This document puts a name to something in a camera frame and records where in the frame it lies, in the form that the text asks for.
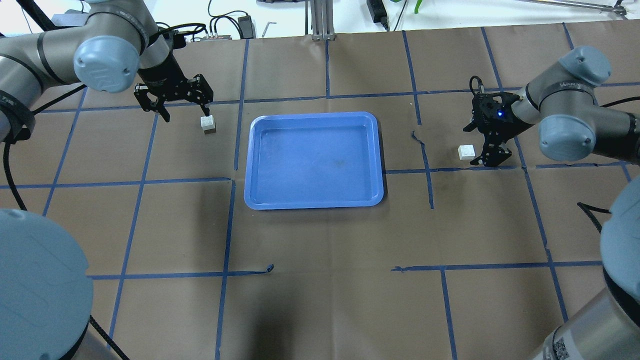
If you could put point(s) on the aluminium frame post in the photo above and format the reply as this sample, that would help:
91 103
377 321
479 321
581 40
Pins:
322 20

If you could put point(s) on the white block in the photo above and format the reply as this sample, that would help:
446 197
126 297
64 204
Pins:
208 124
466 152

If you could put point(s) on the black power adapter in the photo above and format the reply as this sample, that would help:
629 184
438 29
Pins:
246 27

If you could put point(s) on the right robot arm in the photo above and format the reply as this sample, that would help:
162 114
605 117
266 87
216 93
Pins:
571 126

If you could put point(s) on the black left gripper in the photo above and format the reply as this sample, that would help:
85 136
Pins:
161 76

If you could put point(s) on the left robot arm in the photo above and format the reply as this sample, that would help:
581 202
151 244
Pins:
46 295

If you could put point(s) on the brown paper table cover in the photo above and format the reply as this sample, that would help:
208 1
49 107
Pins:
455 263

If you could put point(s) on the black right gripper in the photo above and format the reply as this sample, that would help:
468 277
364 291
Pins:
506 123

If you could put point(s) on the blue plastic tray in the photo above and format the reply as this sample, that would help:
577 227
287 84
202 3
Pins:
314 160

